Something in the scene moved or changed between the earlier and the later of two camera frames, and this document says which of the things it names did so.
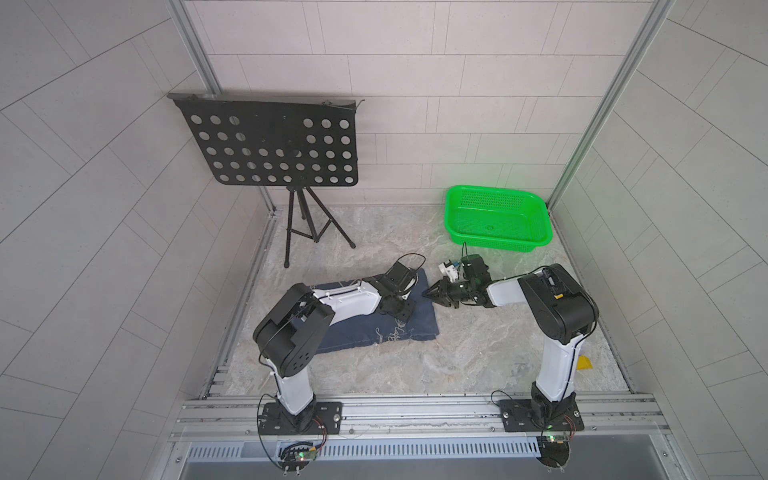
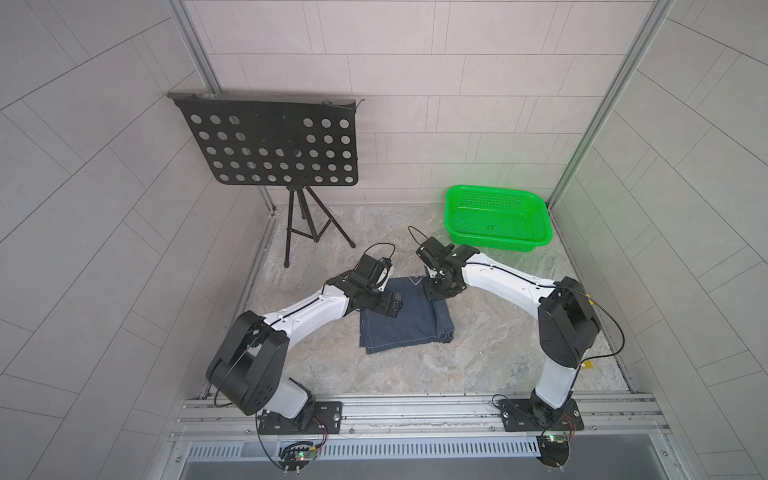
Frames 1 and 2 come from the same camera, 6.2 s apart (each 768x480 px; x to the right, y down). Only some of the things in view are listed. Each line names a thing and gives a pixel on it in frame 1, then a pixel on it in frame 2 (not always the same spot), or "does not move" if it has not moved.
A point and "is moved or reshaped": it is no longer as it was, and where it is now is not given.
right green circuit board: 555,451 does not move
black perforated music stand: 286,142 does not move
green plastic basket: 496,218 does not move
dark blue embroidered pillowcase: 380,326 is moved or reshaped
